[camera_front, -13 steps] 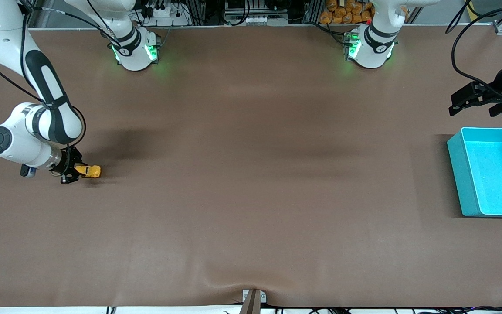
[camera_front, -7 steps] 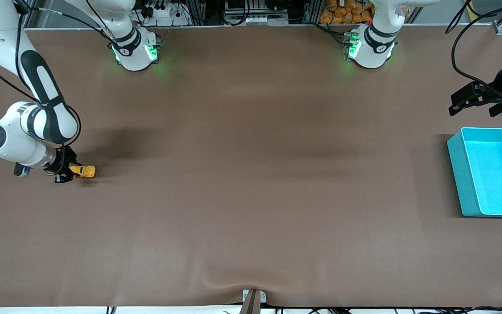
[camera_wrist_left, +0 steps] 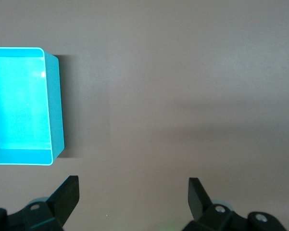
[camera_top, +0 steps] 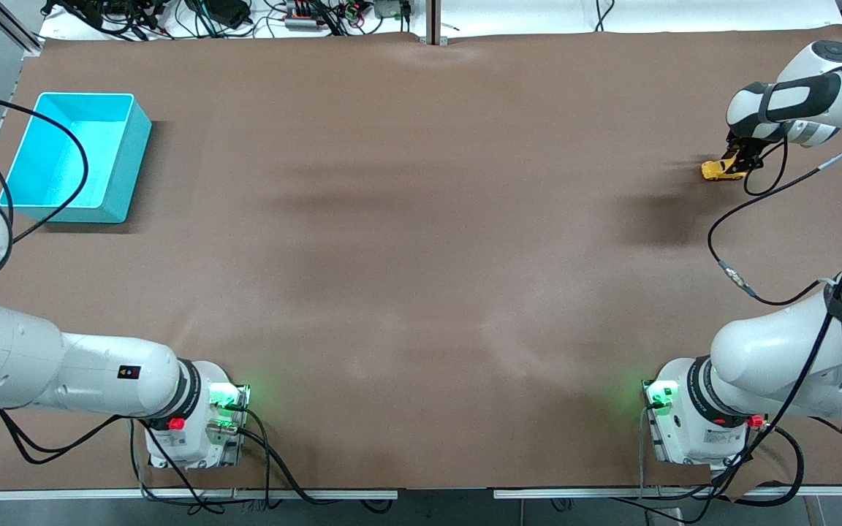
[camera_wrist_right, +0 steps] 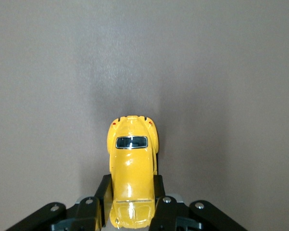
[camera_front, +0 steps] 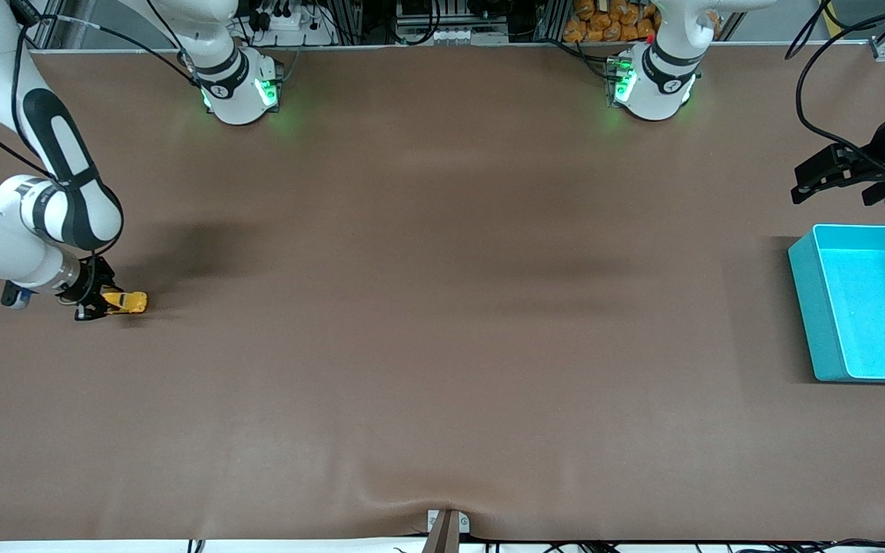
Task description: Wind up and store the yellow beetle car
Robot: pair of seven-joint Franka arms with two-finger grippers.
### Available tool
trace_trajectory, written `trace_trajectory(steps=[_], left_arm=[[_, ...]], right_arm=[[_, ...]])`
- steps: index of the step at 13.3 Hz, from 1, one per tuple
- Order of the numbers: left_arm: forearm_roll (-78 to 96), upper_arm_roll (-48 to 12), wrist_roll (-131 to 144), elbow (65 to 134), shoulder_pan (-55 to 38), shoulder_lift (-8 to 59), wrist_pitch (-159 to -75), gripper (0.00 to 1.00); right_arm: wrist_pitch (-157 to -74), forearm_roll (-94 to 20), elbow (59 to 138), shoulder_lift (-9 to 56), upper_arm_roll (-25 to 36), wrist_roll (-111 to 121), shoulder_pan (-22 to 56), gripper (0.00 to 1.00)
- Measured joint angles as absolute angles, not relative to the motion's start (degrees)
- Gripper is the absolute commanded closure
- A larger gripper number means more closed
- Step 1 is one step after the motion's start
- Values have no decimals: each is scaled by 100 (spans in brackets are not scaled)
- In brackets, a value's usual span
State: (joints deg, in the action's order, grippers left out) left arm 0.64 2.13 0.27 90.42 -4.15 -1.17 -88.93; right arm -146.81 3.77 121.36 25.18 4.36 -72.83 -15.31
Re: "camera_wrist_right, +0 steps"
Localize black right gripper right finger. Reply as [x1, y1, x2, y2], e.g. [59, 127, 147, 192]
[148, 175, 249, 231]

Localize yellow beetle toy car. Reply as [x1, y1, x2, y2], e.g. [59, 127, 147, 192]
[107, 115, 161, 230]

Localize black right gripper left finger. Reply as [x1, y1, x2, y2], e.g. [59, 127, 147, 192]
[6, 174, 114, 231]

